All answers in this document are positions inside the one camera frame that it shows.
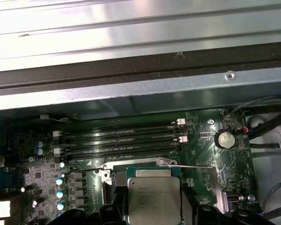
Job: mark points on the silver CPU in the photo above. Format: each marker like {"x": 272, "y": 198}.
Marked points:
{"x": 152, "y": 194}

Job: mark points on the CPU socket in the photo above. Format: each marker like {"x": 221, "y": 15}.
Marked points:
{"x": 107, "y": 192}

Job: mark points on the coin cell battery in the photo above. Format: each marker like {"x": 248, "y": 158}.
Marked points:
{"x": 225, "y": 140}

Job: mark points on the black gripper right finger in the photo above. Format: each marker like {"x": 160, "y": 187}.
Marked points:
{"x": 189, "y": 211}

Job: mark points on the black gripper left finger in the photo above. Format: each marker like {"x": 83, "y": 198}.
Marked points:
{"x": 120, "y": 206}

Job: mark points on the black PC case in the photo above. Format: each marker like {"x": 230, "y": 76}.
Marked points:
{"x": 154, "y": 68}

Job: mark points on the black RAM slot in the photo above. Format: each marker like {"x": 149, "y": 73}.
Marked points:
{"x": 119, "y": 137}
{"x": 119, "y": 130}
{"x": 119, "y": 152}
{"x": 119, "y": 145}

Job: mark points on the green motherboard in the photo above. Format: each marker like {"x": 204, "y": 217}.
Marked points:
{"x": 196, "y": 150}

